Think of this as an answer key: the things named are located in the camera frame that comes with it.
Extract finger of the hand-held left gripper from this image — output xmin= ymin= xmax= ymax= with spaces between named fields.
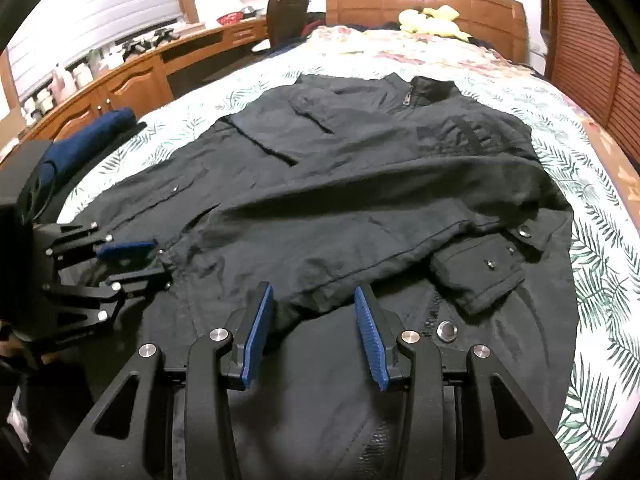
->
xmin=42 ymin=267 xmax=173 ymax=351
xmin=32 ymin=222 xmax=161 ymax=273

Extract wooden louvred wardrobe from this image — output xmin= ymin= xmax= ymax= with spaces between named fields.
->
xmin=537 ymin=0 xmax=640 ymax=171

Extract grey window blind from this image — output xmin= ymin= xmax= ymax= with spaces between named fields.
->
xmin=7 ymin=0 xmax=181 ymax=106

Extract yellow plush toy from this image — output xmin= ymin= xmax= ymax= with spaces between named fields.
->
xmin=398 ymin=5 xmax=473 ymax=43

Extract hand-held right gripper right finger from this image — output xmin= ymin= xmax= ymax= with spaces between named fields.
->
xmin=353 ymin=284 xmax=576 ymax=480

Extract wooden bed headboard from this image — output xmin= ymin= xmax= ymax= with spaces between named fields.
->
xmin=326 ymin=0 xmax=530 ymax=63

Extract dark wooden chair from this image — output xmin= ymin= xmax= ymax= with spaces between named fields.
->
xmin=250 ymin=0 xmax=311 ymax=53

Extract black jacket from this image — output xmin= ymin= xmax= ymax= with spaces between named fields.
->
xmin=57 ymin=72 xmax=576 ymax=480

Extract navy blue folded cloth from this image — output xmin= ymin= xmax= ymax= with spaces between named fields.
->
xmin=37 ymin=107 xmax=137 ymax=186

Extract red and dark clothes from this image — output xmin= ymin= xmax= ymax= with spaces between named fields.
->
xmin=301 ymin=10 xmax=328 ymax=38

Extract black small devices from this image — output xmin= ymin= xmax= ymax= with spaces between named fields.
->
xmin=122 ymin=30 xmax=178 ymax=56

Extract row of toiletry bottles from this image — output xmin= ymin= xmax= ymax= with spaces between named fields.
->
xmin=20 ymin=47 xmax=123 ymax=116

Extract wooden desk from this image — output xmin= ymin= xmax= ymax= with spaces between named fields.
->
xmin=0 ymin=17 xmax=271 ymax=166

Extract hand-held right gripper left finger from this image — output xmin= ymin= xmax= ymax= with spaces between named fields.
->
xmin=47 ymin=281 xmax=275 ymax=480

